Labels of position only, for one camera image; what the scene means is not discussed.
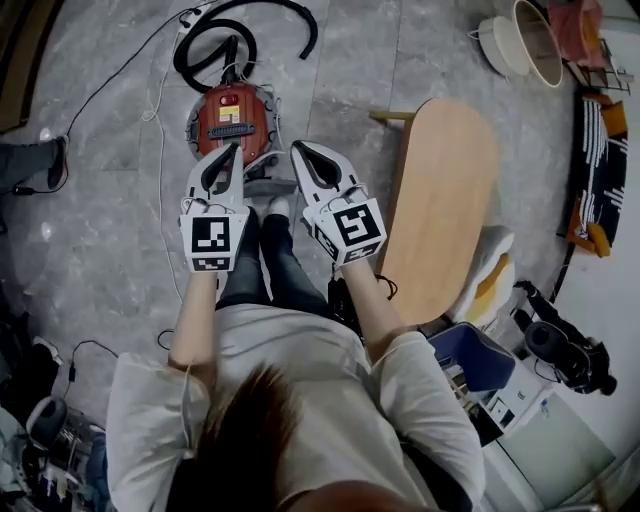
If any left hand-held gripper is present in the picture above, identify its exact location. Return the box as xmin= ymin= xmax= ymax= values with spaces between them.
xmin=178 ymin=142 xmax=251 ymax=275

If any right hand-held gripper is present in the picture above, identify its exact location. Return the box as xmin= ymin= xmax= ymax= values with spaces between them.
xmin=289 ymin=140 xmax=388 ymax=272

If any person's left forearm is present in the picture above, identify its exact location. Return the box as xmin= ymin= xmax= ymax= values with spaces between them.
xmin=167 ymin=269 xmax=221 ymax=374

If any person's right forearm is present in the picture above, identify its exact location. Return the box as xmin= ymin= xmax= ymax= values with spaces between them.
xmin=339 ymin=262 xmax=419 ymax=364

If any person's right leg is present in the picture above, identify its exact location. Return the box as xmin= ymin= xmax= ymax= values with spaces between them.
xmin=257 ymin=213 xmax=334 ymax=319

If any person's leg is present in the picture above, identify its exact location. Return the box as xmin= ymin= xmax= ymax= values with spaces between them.
xmin=257 ymin=213 xmax=334 ymax=319
xmin=214 ymin=207 xmax=274 ymax=311
xmin=0 ymin=139 xmax=56 ymax=194

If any person's left leg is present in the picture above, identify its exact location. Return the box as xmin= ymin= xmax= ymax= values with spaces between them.
xmin=214 ymin=207 xmax=274 ymax=311

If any oval wooden table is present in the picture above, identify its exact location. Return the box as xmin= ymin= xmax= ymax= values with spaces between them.
xmin=368 ymin=97 xmax=501 ymax=326

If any white cushion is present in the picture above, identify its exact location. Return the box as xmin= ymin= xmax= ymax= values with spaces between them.
xmin=444 ymin=224 xmax=516 ymax=324

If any person's white shirt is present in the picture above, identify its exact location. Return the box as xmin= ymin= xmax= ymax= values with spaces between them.
xmin=105 ymin=302 xmax=486 ymax=512

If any yellow cushion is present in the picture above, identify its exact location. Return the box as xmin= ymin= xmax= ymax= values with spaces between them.
xmin=472 ymin=252 xmax=516 ymax=321

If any white round basket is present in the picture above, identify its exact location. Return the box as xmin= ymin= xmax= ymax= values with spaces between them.
xmin=477 ymin=15 xmax=531 ymax=77

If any brown wooden cabinet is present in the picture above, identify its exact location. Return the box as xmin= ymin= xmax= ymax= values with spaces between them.
xmin=0 ymin=0 xmax=66 ymax=134

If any dark blue fabric box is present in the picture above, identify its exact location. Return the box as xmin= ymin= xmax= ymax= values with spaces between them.
xmin=427 ymin=321 xmax=517 ymax=395

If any black white-soled shoe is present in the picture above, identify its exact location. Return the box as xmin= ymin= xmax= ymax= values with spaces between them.
xmin=30 ymin=336 xmax=65 ymax=367

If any beige round basket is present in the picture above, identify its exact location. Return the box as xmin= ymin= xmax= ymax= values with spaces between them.
xmin=512 ymin=0 xmax=565 ymax=89

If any black white striped blanket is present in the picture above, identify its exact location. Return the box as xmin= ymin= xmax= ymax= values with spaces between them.
xmin=569 ymin=94 xmax=630 ymax=241

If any black handheld device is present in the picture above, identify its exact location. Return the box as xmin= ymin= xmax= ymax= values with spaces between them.
xmin=513 ymin=279 xmax=619 ymax=397

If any pink cloth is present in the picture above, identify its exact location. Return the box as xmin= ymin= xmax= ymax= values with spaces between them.
xmin=547 ymin=0 xmax=604 ymax=69

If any white open box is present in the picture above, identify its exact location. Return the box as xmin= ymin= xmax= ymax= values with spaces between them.
xmin=469 ymin=367 xmax=554 ymax=449

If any pale green panel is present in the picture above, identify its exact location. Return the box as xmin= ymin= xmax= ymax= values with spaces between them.
xmin=482 ymin=394 xmax=617 ymax=501

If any white floor cable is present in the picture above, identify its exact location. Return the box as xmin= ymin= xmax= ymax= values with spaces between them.
xmin=141 ymin=9 xmax=201 ymax=304

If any black hair tie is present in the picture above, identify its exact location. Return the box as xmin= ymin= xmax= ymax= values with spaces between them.
xmin=373 ymin=273 xmax=400 ymax=301

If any black vacuum hose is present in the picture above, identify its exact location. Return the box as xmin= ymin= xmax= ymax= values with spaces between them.
xmin=172 ymin=0 xmax=320 ymax=95

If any long black floor cable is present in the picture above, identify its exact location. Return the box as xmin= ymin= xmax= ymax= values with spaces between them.
xmin=12 ymin=0 xmax=221 ymax=197

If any black power adapter cable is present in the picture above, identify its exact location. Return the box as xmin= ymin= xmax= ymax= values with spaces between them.
xmin=64 ymin=339 xmax=120 ymax=386

